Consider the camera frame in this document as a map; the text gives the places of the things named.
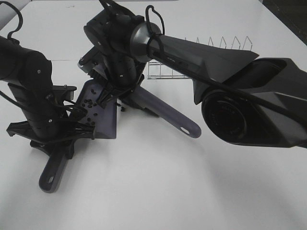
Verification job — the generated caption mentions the pile of coffee beans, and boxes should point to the pile of coffee beans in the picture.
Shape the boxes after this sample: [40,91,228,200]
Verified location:
[77,85,126,129]

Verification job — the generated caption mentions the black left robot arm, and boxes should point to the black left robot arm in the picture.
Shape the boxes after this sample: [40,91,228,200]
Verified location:
[0,0,94,144]

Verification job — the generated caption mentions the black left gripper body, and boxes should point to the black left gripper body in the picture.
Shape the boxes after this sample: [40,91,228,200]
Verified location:
[23,95,77,143]

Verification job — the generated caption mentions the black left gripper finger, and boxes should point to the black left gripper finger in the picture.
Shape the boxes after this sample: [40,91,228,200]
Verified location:
[6,121,36,138]
[68,124,95,139]

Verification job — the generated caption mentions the grey plastic dustpan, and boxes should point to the grey plastic dustpan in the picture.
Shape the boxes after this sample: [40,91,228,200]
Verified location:
[39,80,117,193]

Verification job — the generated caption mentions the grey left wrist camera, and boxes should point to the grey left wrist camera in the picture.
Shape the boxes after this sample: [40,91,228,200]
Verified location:
[52,85,77,101]

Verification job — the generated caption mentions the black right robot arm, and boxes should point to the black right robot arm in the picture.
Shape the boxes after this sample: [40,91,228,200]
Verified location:
[83,0,307,148]

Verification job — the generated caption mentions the metal wire rack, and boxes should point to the metal wire rack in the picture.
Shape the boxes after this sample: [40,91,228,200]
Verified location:
[147,35,253,80]

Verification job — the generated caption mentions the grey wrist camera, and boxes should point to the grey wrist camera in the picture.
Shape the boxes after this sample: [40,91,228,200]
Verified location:
[52,85,77,101]
[78,47,101,73]

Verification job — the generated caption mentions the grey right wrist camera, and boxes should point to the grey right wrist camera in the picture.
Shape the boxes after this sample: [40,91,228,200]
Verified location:
[78,47,101,73]

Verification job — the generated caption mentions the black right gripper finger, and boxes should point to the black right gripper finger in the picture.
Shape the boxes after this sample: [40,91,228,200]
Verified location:
[121,74,145,109]
[97,82,115,109]

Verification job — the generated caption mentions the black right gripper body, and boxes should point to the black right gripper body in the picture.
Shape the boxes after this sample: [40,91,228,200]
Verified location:
[102,52,145,90]

